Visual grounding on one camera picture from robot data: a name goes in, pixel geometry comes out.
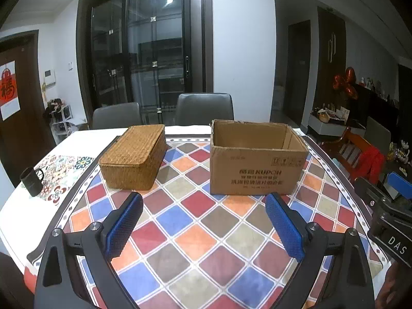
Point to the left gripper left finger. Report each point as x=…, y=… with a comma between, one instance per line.
x=59, y=282

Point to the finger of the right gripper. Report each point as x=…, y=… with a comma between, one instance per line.
x=378, y=201
x=397, y=186

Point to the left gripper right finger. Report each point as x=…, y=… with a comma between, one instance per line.
x=348, y=282

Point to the red garment on chair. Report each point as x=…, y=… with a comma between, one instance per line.
x=369, y=166

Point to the wooden chair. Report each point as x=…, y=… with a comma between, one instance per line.
x=347, y=149

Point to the white low tv cabinet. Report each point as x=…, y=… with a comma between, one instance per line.
x=326, y=129

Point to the black mug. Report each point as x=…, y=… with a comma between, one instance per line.
x=32, y=180

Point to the red foil balloon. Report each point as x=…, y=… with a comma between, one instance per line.
x=346, y=83

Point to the brown cardboard box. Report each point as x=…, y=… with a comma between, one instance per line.
x=255, y=158

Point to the colourful diamond table mat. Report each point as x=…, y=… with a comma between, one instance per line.
x=192, y=249

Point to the woven wicker box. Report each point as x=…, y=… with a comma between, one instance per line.
x=133, y=161

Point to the grey dining chair left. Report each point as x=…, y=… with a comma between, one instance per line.
x=117, y=116

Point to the grey dining chair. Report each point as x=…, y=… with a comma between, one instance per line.
x=117, y=116
x=203, y=108

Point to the red fu door poster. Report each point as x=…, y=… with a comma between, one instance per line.
x=9, y=100

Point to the grey dining chair centre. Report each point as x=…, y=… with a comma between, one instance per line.
x=203, y=108

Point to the glass sliding door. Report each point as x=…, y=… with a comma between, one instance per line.
x=144, y=51

